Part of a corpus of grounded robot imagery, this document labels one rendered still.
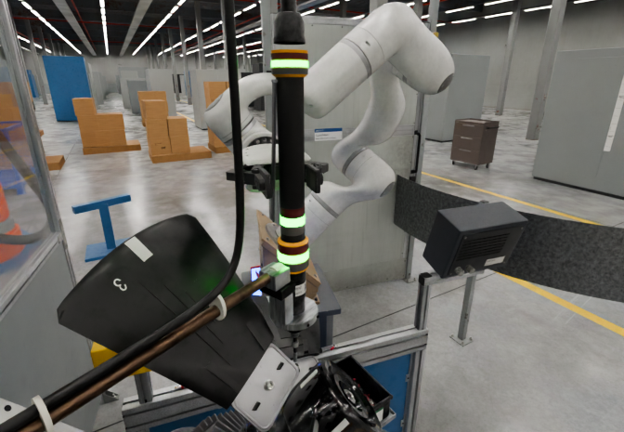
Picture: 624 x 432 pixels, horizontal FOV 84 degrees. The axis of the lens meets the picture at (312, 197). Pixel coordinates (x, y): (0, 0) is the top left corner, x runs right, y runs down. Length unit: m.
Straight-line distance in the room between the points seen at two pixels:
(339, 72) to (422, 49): 0.22
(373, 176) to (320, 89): 0.47
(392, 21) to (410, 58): 0.11
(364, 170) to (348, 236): 1.65
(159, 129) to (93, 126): 2.10
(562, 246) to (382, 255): 1.27
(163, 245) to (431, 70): 0.64
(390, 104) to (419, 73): 0.15
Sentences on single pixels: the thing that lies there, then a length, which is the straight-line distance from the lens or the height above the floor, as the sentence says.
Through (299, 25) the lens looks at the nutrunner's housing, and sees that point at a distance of 0.43.
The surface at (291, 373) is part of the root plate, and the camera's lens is 0.54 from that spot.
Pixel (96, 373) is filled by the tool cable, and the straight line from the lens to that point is 0.36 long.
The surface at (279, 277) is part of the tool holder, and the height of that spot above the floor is 1.39.
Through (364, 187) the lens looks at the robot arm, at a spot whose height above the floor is 1.32.
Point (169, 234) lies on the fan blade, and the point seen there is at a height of 1.43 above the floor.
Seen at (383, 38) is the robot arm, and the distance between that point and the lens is 0.73.
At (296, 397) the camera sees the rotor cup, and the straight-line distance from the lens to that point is 0.53.
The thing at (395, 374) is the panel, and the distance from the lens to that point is 1.35.
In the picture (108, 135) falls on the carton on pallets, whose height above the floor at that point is 0.40.
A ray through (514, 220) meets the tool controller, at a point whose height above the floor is 1.23.
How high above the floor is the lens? 1.63
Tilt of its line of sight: 19 degrees down
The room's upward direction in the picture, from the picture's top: straight up
